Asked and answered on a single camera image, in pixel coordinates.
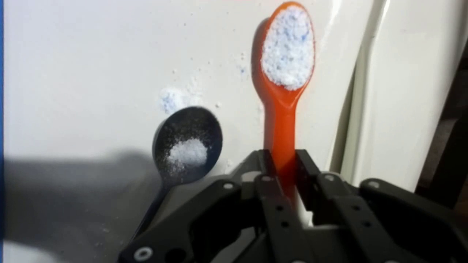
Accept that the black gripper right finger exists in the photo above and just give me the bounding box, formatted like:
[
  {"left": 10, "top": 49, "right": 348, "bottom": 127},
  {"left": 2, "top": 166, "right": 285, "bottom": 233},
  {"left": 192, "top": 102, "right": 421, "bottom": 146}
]
[{"left": 295, "top": 148, "right": 468, "bottom": 263}]

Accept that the white washing machine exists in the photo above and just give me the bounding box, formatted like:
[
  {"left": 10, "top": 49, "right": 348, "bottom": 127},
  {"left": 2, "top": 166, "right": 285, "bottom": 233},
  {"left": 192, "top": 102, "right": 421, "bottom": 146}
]
[{"left": 3, "top": 0, "right": 468, "bottom": 263}]

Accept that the dark metal spoon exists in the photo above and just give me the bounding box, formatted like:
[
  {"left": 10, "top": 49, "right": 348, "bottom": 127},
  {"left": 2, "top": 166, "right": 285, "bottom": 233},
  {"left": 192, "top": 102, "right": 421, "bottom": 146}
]
[{"left": 130, "top": 105, "right": 224, "bottom": 239}]

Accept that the orange plastic spoon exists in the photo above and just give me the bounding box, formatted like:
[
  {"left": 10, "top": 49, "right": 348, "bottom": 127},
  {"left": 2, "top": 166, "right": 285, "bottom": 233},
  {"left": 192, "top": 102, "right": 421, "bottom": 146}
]
[{"left": 250, "top": 0, "right": 317, "bottom": 195}]

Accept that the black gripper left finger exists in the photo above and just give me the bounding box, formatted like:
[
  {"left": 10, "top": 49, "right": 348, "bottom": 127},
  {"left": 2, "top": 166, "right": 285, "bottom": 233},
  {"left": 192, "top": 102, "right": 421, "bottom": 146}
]
[{"left": 119, "top": 148, "right": 319, "bottom": 263}]

